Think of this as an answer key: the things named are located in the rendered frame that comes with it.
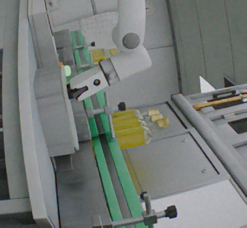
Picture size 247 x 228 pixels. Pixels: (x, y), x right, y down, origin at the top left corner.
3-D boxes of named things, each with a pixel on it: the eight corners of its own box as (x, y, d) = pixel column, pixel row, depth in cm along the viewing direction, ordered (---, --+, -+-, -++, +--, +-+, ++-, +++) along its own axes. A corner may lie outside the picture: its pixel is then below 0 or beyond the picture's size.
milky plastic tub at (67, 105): (51, 157, 119) (80, 153, 120) (34, 84, 111) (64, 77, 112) (50, 134, 135) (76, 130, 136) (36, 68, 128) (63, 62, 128)
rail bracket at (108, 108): (92, 145, 140) (130, 138, 141) (83, 97, 134) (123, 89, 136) (92, 142, 143) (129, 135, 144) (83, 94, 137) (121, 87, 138)
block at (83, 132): (71, 144, 139) (92, 140, 139) (65, 117, 136) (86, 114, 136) (71, 140, 142) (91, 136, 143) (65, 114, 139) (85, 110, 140)
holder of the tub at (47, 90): (54, 173, 121) (79, 169, 122) (33, 85, 111) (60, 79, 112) (53, 149, 137) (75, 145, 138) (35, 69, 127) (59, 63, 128)
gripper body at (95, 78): (116, 88, 118) (78, 106, 118) (110, 79, 128) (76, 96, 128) (104, 64, 115) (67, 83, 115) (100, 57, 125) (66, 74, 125)
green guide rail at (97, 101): (87, 117, 141) (111, 112, 142) (86, 114, 141) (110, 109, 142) (70, 32, 305) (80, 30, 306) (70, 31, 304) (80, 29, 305)
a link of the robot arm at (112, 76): (122, 86, 118) (112, 90, 118) (118, 78, 126) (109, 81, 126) (110, 61, 115) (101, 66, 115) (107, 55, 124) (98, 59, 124)
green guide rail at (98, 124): (91, 137, 144) (114, 132, 145) (91, 134, 144) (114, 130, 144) (71, 42, 307) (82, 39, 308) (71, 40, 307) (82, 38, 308)
